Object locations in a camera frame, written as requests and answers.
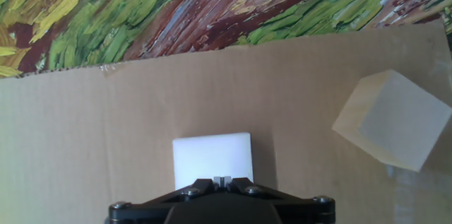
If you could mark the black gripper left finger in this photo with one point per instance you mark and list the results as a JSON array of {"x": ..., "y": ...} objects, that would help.
[{"x": 197, "y": 186}]

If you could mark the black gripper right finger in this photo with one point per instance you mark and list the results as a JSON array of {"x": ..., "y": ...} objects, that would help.
[{"x": 247, "y": 186}]

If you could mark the white sponge block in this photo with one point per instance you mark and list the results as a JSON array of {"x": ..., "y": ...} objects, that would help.
[{"x": 212, "y": 157}]

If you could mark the brown cardboard sheet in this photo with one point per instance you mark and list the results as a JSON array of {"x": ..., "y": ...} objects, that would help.
[{"x": 106, "y": 128}]

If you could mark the wooden cube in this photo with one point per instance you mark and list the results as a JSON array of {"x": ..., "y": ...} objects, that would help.
[{"x": 392, "y": 121}]

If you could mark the painted pattern tablecloth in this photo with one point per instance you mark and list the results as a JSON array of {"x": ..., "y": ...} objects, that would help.
[{"x": 212, "y": 5}]

